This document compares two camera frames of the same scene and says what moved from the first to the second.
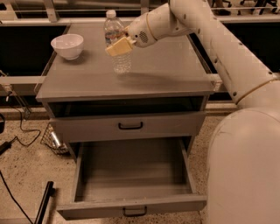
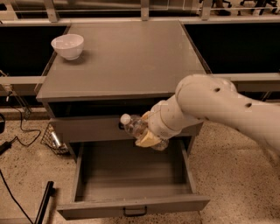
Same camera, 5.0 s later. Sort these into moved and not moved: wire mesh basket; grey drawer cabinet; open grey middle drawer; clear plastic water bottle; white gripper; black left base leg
Moved: clear plastic water bottle; white gripper
Not moved: black left base leg; open grey middle drawer; wire mesh basket; grey drawer cabinet
